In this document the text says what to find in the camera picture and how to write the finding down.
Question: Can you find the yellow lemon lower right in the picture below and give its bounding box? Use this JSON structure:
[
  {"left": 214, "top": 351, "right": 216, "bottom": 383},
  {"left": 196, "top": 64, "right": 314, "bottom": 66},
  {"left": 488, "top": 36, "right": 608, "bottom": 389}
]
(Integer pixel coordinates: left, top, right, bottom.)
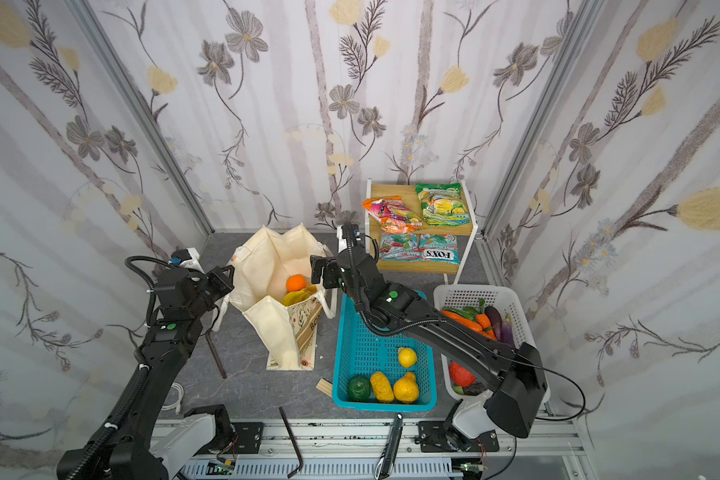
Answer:
[{"left": 398, "top": 347, "right": 418, "bottom": 369}]

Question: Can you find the purple eggplant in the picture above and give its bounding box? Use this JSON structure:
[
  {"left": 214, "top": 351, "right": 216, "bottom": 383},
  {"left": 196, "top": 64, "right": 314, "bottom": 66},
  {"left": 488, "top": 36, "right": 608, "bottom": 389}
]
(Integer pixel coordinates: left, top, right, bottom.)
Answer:
[{"left": 484, "top": 306, "right": 515, "bottom": 347}]

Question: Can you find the yellow gourd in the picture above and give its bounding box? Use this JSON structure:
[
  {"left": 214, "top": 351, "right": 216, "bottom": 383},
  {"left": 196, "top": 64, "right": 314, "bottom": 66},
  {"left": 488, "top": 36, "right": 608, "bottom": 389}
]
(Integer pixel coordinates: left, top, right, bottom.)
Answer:
[{"left": 393, "top": 372, "right": 420, "bottom": 404}]

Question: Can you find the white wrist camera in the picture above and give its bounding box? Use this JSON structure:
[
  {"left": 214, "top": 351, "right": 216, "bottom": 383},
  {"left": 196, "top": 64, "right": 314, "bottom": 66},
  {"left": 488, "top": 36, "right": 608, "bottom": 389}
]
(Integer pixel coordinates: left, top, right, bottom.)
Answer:
[
  {"left": 336, "top": 222, "right": 363, "bottom": 252},
  {"left": 168, "top": 247, "right": 203, "bottom": 272}
]

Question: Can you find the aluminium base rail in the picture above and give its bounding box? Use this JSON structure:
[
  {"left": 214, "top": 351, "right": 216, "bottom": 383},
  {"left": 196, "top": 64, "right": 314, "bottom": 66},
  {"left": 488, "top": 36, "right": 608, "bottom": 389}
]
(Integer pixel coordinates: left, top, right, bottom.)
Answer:
[{"left": 150, "top": 415, "right": 597, "bottom": 479}]

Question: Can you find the teal plastic basket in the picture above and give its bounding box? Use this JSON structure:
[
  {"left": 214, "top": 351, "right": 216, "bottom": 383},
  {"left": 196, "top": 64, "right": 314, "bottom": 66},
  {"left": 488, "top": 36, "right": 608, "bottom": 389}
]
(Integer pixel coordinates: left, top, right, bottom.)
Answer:
[{"left": 332, "top": 296, "right": 437, "bottom": 413}]

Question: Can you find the orange pink snack bag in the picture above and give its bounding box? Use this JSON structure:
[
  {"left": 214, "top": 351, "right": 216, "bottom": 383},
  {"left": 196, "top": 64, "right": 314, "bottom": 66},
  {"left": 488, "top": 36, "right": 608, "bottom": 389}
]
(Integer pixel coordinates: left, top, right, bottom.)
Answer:
[{"left": 362, "top": 196, "right": 423, "bottom": 234}]

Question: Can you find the cream canvas grocery bag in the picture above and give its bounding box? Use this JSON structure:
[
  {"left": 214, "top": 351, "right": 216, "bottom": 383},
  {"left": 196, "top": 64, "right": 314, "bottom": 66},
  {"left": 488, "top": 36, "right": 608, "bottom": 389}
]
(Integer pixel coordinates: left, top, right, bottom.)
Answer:
[{"left": 218, "top": 225, "right": 338, "bottom": 371}]

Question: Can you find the orange carrot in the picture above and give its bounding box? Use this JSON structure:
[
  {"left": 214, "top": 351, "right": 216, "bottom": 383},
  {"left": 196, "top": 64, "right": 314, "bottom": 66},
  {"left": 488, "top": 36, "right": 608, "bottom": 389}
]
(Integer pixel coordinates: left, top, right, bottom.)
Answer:
[{"left": 441, "top": 310, "right": 495, "bottom": 338}]

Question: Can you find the yellow banana bunch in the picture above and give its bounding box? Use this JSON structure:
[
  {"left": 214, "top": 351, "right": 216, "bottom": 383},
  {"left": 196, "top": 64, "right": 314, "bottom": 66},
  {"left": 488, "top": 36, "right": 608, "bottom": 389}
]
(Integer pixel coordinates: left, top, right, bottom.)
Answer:
[{"left": 282, "top": 285, "right": 318, "bottom": 307}]

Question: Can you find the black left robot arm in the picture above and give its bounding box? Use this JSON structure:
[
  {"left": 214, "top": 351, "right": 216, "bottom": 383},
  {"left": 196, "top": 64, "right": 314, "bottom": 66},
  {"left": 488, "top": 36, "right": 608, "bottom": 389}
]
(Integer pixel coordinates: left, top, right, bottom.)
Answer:
[{"left": 56, "top": 251, "right": 234, "bottom": 479}]

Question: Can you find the black hex key on rail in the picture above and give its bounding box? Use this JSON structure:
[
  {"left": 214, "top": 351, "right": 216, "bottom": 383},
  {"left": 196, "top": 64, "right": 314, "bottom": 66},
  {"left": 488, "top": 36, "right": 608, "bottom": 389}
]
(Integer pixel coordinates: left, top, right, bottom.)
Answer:
[{"left": 278, "top": 406, "right": 305, "bottom": 479}]

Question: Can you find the green bell pepper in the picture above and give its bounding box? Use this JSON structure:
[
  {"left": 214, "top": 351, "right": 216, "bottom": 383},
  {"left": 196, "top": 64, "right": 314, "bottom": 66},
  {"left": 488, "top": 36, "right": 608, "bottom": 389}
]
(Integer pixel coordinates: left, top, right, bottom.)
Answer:
[{"left": 346, "top": 375, "right": 372, "bottom": 402}]

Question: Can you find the green snack bag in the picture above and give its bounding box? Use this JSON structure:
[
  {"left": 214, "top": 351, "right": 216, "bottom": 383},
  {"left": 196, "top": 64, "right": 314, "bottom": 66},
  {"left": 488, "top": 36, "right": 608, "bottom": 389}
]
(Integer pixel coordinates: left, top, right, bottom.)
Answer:
[{"left": 415, "top": 183, "right": 470, "bottom": 227}]

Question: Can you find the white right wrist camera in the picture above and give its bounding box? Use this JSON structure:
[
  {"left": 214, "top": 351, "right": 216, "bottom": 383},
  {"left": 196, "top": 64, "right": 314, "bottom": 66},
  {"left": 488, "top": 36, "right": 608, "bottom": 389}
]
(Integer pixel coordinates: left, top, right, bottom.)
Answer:
[{"left": 336, "top": 222, "right": 363, "bottom": 252}]

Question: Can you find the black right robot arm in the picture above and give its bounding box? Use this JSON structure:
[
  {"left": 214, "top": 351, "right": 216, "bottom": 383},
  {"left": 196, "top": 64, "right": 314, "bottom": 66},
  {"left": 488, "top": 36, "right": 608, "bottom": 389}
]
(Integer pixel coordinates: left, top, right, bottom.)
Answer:
[{"left": 310, "top": 222, "right": 548, "bottom": 438}]

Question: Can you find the white coiled cable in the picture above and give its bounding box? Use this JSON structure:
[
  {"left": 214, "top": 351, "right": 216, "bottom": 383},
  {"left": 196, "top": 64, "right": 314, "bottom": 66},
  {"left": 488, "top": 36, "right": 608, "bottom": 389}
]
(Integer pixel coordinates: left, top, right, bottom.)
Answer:
[{"left": 161, "top": 381, "right": 186, "bottom": 414}]

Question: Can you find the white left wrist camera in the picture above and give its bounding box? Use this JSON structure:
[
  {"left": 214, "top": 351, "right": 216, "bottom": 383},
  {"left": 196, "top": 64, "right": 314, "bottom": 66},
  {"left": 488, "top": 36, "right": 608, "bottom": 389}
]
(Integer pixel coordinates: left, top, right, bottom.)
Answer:
[{"left": 168, "top": 247, "right": 203, "bottom": 272}]

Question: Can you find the yellow corn cob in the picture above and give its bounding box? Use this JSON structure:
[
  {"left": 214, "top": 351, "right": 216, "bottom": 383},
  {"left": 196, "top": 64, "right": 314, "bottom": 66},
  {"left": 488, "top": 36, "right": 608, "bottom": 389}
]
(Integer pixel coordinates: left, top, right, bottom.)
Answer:
[{"left": 370, "top": 372, "right": 395, "bottom": 403}]

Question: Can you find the black hex key on floor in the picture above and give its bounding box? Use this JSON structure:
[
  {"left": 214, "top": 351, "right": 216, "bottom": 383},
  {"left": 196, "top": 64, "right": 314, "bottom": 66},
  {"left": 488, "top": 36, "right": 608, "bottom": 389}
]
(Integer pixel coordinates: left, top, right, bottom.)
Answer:
[{"left": 205, "top": 332, "right": 227, "bottom": 380}]

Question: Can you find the white wooden two-tier shelf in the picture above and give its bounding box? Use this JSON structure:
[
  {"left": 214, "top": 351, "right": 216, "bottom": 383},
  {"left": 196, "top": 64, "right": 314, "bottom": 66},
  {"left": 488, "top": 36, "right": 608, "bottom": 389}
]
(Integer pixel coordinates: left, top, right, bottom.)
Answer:
[{"left": 365, "top": 178, "right": 479, "bottom": 284}]

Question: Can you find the small wooden block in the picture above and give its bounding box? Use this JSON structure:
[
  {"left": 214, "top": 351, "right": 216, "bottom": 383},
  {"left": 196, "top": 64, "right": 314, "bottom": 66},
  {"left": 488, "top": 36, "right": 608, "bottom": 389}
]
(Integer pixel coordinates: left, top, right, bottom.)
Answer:
[{"left": 316, "top": 379, "right": 333, "bottom": 397}]

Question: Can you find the Fox's candy bag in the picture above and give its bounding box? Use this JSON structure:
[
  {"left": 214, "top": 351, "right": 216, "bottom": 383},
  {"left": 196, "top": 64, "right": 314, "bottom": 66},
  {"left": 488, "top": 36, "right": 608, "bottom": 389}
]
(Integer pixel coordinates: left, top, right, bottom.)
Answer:
[{"left": 379, "top": 233, "right": 460, "bottom": 265}]

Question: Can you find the orange tangerine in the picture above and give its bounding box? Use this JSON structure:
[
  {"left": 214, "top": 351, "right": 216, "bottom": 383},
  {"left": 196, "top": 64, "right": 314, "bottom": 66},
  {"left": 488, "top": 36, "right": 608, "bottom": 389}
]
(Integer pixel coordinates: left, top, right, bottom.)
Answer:
[{"left": 286, "top": 274, "right": 309, "bottom": 293}]

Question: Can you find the red tomato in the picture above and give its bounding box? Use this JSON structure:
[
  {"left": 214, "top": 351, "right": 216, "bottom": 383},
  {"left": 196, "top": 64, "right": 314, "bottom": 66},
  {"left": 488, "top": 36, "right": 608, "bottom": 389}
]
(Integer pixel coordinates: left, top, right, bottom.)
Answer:
[{"left": 448, "top": 362, "right": 476, "bottom": 389}]

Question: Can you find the black metal cylinder tool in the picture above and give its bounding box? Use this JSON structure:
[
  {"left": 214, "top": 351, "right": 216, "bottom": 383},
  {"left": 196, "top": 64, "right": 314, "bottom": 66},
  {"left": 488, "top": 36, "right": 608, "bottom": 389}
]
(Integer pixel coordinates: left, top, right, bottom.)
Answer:
[{"left": 374, "top": 413, "right": 404, "bottom": 480}]

